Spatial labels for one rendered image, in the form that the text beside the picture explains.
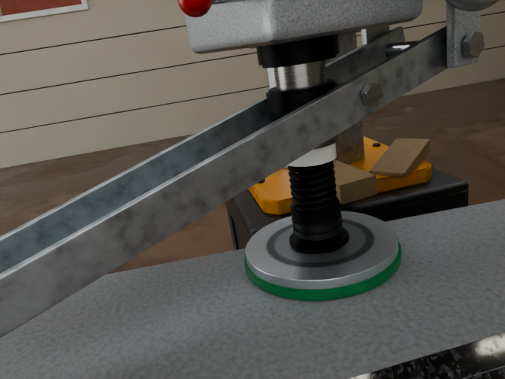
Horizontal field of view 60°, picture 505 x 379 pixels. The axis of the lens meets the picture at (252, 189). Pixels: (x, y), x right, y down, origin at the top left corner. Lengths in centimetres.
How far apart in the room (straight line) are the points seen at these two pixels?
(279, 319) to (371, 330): 10
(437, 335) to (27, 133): 665
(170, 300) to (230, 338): 13
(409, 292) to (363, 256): 7
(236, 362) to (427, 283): 25
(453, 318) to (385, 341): 8
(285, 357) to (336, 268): 14
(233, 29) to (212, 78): 599
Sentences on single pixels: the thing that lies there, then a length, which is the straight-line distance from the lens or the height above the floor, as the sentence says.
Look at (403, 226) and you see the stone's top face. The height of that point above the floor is 87.
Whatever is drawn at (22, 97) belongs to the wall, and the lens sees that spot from 686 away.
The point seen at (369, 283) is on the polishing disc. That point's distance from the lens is 55.
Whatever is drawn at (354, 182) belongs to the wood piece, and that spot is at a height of 83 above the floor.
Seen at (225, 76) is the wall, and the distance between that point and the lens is 648.
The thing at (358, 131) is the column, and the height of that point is 87.
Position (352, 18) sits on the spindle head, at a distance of 47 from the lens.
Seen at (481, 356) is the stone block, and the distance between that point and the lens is 50.
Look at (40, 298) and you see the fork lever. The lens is 45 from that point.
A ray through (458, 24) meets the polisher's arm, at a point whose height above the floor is 115.
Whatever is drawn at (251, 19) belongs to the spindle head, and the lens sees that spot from 44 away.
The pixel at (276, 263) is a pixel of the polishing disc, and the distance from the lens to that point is 58.
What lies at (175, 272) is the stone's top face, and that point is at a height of 87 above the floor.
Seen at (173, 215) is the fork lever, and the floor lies 102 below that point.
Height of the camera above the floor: 117
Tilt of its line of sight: 19 degrees down
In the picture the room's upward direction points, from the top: 9 degrees counter-clockwise
